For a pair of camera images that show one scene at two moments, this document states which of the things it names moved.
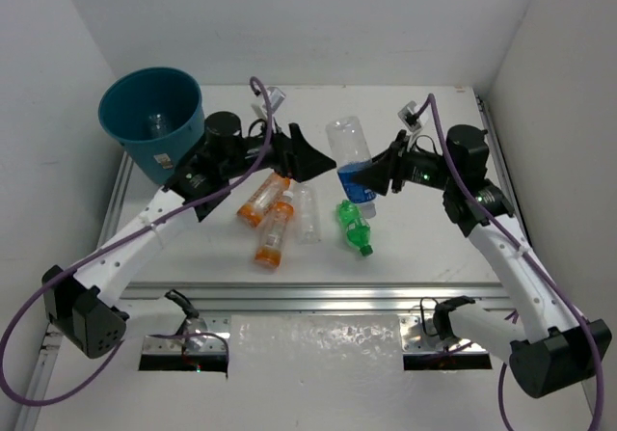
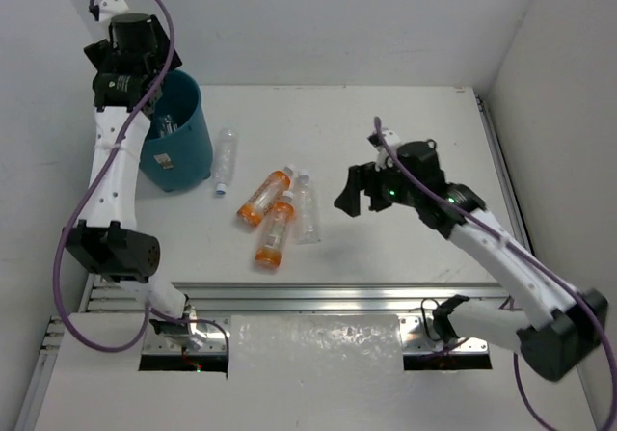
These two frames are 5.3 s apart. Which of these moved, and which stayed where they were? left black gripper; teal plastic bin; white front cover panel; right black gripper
Moved: left black gripper; right black gripper
Stayed: teal plastic bin; white front cover panel
